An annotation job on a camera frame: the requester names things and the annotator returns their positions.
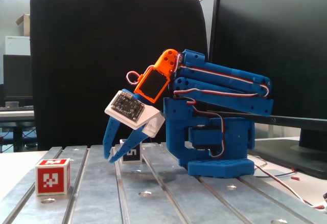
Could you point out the grey round object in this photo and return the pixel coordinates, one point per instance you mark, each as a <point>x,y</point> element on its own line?
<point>12,104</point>

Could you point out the aluminium slotted base plate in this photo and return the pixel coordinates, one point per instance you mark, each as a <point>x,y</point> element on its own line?
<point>166,203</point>

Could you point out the red cube with white marker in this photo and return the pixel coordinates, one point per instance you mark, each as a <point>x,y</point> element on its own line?
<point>51,180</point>

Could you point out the small red connector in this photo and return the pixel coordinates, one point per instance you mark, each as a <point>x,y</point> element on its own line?
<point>295,178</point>

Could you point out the black background monitor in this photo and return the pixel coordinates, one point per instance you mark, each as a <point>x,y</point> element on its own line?
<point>18,75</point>

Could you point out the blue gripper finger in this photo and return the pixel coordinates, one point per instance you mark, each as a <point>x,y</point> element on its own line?
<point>132,142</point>
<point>108,142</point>

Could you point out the white camera mount with board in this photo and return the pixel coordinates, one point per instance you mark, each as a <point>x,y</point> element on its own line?
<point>127,105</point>

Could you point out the white cabinet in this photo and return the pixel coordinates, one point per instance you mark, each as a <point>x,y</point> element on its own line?
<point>18,45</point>

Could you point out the dark keyboard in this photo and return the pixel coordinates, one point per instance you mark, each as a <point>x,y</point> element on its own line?
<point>18,108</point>

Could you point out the blue and orange robot arm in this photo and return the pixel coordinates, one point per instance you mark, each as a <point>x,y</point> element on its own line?
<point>230,137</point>

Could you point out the black cube with number five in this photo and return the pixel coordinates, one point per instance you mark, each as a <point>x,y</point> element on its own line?
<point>134,155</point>

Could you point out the black Dell monitor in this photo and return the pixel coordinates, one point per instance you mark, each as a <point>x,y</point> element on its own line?
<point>268,29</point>

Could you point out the cardboard box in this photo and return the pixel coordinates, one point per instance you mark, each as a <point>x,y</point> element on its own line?
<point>25,24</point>

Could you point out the white background desk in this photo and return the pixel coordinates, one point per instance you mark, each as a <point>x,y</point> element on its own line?
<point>15,115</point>

